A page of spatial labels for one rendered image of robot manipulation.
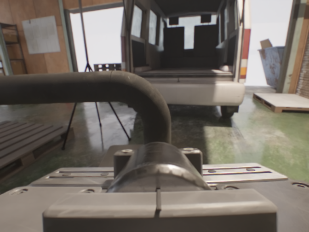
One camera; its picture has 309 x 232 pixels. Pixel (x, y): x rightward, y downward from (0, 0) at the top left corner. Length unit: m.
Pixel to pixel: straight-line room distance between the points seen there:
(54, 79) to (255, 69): 5.86
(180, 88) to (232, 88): 0.56
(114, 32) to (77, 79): 6.27
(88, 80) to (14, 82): 0.10
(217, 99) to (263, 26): 4.37
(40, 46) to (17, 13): 1.14
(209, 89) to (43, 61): 5.02
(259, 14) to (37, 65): 6.67
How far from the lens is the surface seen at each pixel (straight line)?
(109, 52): 6.53
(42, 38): 5.84
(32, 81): 0.25
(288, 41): 4.26
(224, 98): 1.91
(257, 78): 6.01
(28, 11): 6.21
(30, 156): 1.70
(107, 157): 1.11
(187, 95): 1.86
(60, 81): 0.23
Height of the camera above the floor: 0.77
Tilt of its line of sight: 19 degrees down
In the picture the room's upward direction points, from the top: 2 degrees counter-clockwise
